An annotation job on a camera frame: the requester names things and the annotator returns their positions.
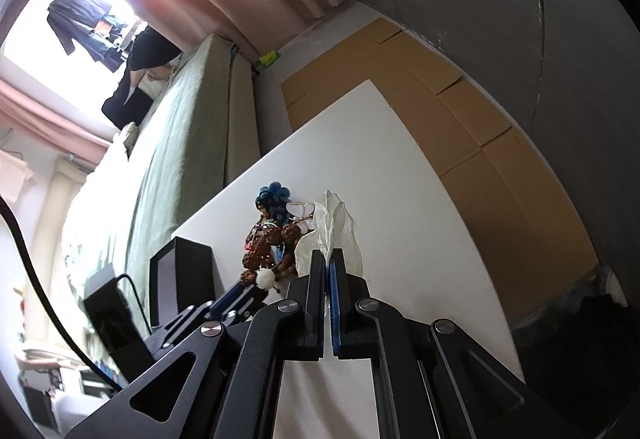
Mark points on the flattened cardboard sheets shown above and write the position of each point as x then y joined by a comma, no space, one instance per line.
450,119

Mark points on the black clothing on bed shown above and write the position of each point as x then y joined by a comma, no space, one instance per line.
142,54

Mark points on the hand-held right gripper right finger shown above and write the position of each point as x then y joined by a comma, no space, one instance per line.
334,319

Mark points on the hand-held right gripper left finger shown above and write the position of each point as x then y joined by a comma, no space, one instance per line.
315,304

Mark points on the white butterfly hair clip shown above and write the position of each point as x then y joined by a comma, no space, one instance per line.
299,211

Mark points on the white blanket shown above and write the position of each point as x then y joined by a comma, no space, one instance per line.
107,179

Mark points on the bed with green sheet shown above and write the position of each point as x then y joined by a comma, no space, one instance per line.
185,144

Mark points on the blue flower hair accessory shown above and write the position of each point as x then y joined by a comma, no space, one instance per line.
275,195

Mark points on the small green object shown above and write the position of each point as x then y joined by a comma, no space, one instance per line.
268,58

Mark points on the hanging dark clothes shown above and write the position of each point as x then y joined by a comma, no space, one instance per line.
75,16

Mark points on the black jewelry box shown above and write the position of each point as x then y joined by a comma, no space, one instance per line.
187,279

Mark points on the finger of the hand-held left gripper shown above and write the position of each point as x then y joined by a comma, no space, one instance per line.
234,297

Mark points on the white pom-pom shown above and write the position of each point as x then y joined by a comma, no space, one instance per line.
264,278

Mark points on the dark cloth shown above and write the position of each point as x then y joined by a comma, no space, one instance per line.
580,339

